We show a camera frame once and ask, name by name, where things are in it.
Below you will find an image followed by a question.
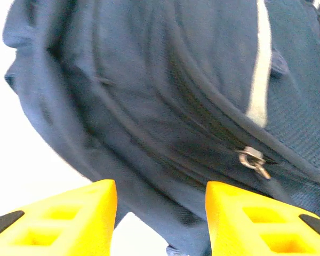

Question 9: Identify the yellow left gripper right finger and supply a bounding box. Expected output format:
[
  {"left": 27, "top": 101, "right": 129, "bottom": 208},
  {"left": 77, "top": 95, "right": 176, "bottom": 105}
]
[{"left": 204, "top": 181, "right": 320, "bottom": 256}]

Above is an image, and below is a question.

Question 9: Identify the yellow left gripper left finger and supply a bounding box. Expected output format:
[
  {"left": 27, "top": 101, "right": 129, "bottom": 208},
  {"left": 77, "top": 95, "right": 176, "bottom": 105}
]
[{"left": 0, "top": 179, "right": 117, "bottom": 256}]

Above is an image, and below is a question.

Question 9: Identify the navy blue backpack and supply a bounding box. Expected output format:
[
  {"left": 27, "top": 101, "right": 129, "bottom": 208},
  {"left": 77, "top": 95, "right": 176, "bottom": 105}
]
[{"left": 2, "top": 0, "right": 320, "bottom": 256}]

